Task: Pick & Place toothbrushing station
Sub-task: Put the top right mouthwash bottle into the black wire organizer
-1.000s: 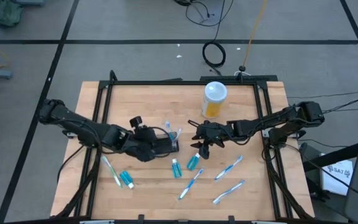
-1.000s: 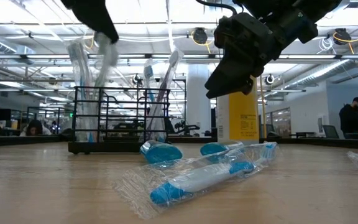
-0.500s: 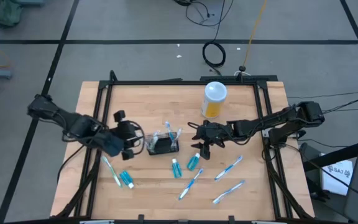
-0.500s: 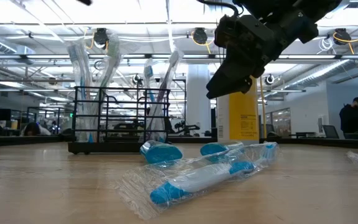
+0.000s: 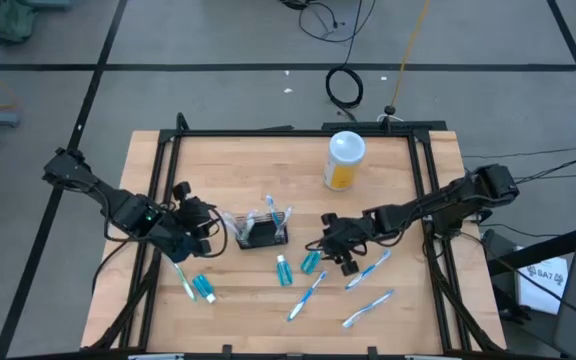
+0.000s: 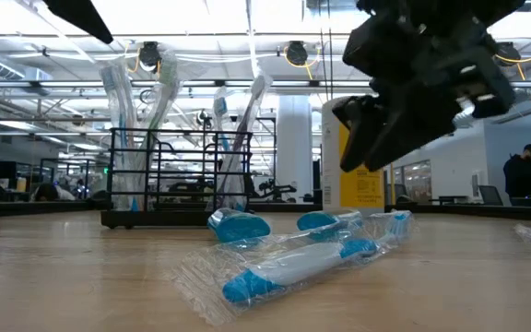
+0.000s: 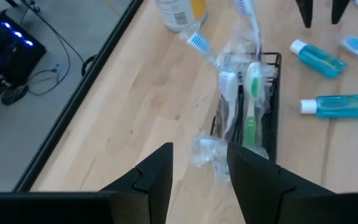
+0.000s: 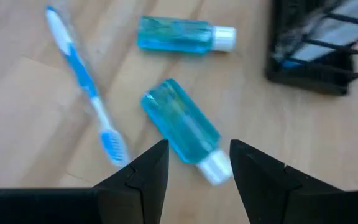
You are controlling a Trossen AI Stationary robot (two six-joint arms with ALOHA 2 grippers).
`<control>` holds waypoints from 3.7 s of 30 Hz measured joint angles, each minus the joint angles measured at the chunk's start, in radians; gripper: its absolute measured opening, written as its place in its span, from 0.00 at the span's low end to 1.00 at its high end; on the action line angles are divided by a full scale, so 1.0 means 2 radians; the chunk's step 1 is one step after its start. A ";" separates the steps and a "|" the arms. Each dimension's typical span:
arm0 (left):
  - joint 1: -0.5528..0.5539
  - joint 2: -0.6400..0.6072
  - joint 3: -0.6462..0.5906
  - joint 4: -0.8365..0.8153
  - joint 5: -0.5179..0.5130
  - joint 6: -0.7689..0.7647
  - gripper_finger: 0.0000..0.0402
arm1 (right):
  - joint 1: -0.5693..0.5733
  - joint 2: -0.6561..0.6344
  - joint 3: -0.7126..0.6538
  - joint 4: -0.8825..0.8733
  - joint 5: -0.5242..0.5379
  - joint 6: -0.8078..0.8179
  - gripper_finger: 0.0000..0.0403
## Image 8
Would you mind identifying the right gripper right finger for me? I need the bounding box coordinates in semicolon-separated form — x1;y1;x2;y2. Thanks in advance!
229;139;358;224

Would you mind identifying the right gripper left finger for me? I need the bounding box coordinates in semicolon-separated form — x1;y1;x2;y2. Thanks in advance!
0;139;170;224

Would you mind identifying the black wire caddy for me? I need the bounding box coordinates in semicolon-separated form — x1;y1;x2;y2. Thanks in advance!
265;0;358;96

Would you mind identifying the blue mouthwash bottle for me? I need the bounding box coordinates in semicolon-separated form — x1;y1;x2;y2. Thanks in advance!
136;15;237;55

